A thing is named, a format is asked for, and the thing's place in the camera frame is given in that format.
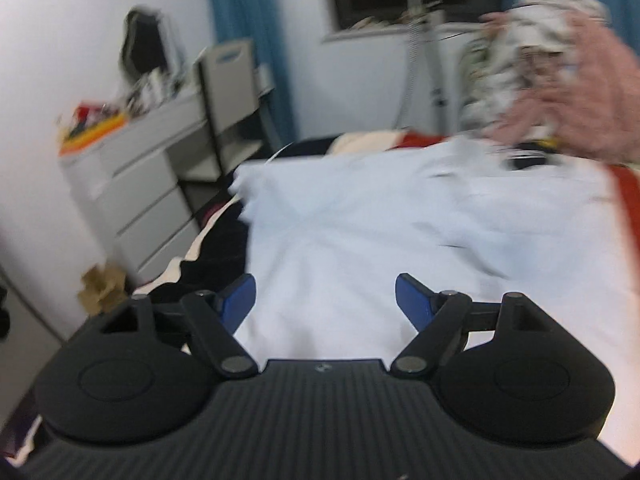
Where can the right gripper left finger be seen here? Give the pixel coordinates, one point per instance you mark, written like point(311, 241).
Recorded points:
point(210, 319)

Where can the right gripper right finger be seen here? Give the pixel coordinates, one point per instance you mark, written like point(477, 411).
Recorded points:
point(443, 320)

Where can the white polo shirt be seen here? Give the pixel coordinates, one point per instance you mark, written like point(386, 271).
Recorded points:
point(425, 249)

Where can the striped bed blanket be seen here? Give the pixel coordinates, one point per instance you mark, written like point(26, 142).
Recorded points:
point(210, 249)

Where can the cardboard box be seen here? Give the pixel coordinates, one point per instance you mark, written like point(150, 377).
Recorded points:
point(104, 289)

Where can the white drawer dresser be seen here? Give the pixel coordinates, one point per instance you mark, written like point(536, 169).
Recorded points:
point(128, 192)

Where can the garment steamer stand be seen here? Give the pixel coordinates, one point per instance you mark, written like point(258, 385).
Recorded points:
point(424, 50)

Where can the orange box on dresser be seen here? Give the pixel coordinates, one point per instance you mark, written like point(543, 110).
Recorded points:
point(89, 123)

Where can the grey black chair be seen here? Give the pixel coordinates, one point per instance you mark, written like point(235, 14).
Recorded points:
point(231, 86)

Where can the pink fluffy blanket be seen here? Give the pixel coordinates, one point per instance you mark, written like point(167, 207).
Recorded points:
point(593, 115)

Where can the beige hoodie on pile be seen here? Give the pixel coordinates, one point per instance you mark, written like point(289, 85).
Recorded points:
point(522, 48)

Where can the wavy frame mirror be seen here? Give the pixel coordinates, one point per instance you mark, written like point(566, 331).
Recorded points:
point(148, 45)

